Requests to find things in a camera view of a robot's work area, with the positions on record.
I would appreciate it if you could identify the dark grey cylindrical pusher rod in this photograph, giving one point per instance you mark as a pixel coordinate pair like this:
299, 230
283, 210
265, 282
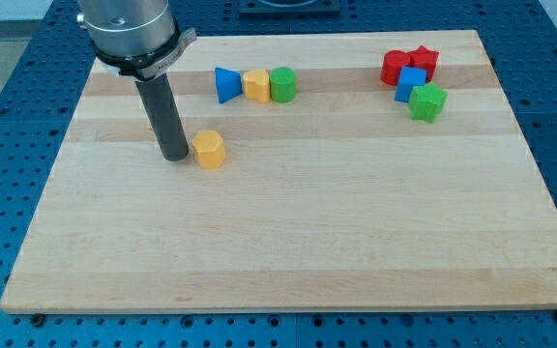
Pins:
160, 106

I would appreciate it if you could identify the yellow hexagon block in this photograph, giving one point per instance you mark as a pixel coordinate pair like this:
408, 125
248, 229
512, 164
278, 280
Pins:
208, 149

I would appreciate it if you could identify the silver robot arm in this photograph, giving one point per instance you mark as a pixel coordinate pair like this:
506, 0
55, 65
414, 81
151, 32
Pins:
141, 39

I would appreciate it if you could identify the light wooden board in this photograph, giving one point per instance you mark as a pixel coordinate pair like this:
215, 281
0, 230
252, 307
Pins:
335, 201

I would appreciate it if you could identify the blue triangular block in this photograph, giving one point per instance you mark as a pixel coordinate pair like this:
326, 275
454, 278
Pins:
228, 84

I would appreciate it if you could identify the yellow heart block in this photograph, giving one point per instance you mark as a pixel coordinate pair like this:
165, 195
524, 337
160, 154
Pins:
256, 85

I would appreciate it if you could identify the green cylinder block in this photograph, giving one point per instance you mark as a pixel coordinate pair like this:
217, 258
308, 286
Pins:
283, 84

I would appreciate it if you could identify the red cylinder block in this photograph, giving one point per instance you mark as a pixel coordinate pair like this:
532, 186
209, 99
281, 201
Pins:
392, 64

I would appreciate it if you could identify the blue cube block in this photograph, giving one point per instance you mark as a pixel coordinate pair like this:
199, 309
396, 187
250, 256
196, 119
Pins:
408, 79

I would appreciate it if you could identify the red star block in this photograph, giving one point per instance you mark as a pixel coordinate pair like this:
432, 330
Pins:
426, 59

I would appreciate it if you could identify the green star block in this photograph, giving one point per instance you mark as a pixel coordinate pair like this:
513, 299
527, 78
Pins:
426, 102

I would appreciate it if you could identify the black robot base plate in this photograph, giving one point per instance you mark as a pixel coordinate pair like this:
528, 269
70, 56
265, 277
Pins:
248, 8

